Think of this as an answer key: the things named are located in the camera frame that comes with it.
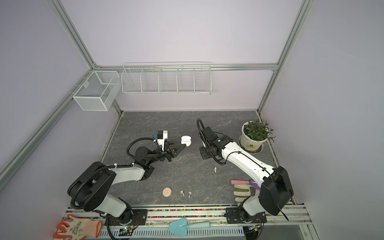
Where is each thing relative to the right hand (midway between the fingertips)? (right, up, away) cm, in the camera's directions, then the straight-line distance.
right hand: (207, 152), depth 82 cm
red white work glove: (-61, -33, -13) cm, 71 cm away
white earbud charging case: (-11, +8, -11) cm, 17 cm away
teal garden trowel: (-14, -33, -12) cm, 38 cm away
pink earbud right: (-9, -22, -2) cm, 24 cm away
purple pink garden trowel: (+26, -17, +1) cm, 31 cm away
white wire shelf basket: (-26, +47, +17) cm, 56 cm away
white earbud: (+5, -11, +7) cm, 14 cm away
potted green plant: (+27, +11, +2) cm, 29 cm away
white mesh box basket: (-70, +38, +14) cm, 81 cm away
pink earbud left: (-14, -21, -2) cm, 25 cm away
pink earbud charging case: (-22, -21, -2) cm, 31 cm away
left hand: (-11, +5, -11) cm, 16 cm away
